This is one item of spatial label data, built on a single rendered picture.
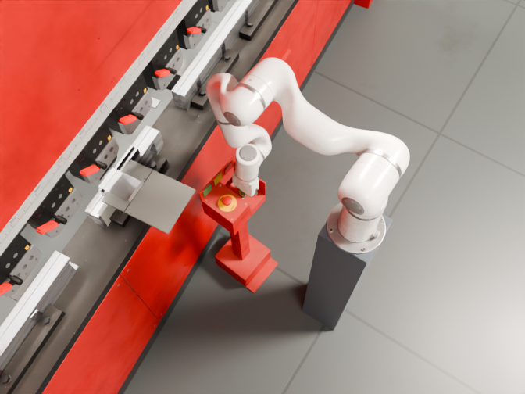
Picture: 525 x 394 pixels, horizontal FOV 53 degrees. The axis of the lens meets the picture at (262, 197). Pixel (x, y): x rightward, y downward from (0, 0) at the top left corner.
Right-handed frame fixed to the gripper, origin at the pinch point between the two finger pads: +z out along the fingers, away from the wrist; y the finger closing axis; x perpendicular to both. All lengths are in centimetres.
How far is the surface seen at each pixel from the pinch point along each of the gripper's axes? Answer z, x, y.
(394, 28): 76, 178, -19
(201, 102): -13.7, 13.4, -34.0
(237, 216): -4.6, -11.9, 5.5
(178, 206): -25.6, -28.0, -6.8
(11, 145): -79, -54, -29
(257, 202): 2.9, 0.3, 5.8
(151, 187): -24.6, -28.4, -19.1
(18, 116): -83, -49, -30
